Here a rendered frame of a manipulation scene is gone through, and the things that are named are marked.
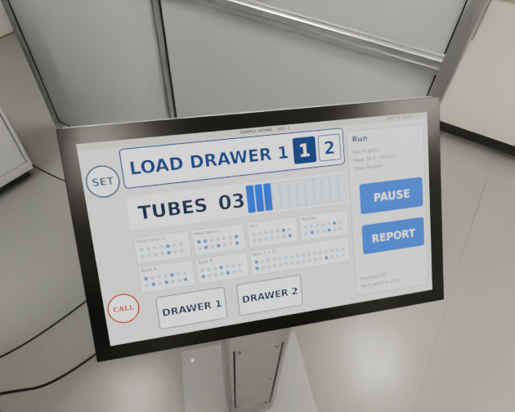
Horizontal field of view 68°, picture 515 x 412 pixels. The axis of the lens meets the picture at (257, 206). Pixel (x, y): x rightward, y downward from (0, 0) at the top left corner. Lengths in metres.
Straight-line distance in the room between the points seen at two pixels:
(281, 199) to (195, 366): 1.10
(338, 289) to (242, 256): 0.15
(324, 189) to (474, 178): 2.04
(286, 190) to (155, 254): 0.20
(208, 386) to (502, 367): 1.14
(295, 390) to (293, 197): 1.08
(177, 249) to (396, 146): 0.34
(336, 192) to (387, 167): 0.08
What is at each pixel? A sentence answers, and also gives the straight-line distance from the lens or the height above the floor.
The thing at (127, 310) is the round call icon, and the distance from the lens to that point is 0.55.
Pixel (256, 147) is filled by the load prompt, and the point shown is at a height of 1.16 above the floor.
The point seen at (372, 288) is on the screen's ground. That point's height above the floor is 0.99.
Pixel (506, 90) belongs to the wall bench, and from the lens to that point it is 2.59.
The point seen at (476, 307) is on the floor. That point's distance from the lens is 1.96.
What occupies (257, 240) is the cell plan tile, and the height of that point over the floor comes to 1.07.
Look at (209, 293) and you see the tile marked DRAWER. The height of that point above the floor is 1.02.
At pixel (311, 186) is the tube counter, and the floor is 1.12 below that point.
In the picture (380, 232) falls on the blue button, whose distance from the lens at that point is 0.59.
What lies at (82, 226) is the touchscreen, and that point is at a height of 1.10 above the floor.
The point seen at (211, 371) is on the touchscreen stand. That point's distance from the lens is 1.53.
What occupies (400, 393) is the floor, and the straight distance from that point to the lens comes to 1.65.
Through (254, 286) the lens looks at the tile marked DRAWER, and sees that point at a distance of 0.55.
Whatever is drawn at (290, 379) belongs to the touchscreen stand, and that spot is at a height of 0.04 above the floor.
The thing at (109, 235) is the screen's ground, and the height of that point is 1.09.
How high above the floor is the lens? 1.49
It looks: 48 degrees down
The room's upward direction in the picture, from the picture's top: 3 degrees clockwise
